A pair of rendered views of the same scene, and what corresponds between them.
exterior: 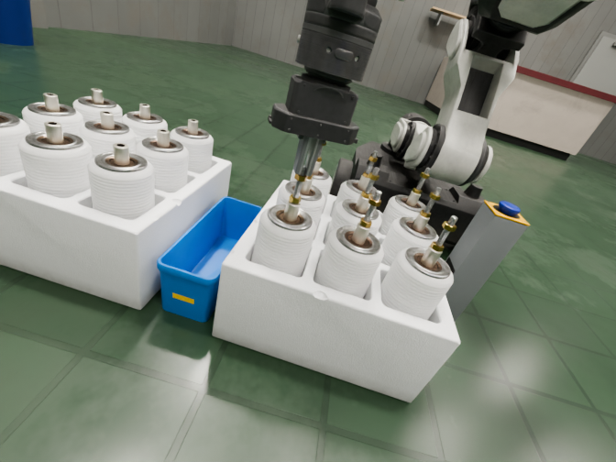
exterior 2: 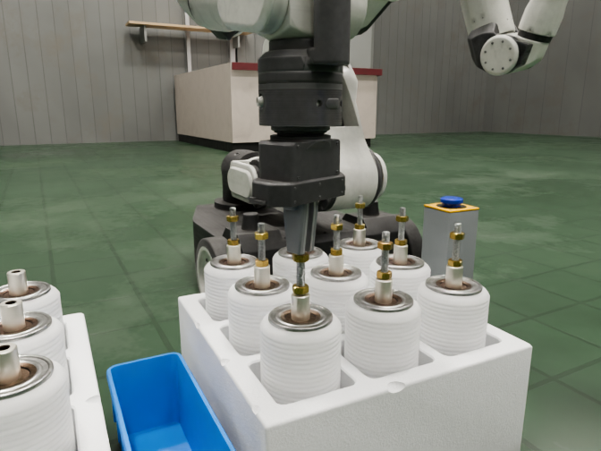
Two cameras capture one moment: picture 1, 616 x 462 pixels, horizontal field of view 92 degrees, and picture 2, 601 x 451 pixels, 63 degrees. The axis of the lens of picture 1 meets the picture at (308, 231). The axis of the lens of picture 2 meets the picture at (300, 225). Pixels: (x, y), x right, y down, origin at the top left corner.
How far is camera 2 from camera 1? 0.29 m
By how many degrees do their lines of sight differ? 31
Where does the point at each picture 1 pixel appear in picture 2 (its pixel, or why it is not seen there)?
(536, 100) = not seen: hidden behind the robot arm
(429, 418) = not seen: outside the picture
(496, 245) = (463, 242)
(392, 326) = (475, 371)
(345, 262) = (396, 330)
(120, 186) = (42, 413)
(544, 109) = not seen: hidden behind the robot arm
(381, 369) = (481, 438)
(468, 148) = (361, 162)
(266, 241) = (299, 361)
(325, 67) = (320, 121)
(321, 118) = (317, 176)
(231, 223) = (132, 405)
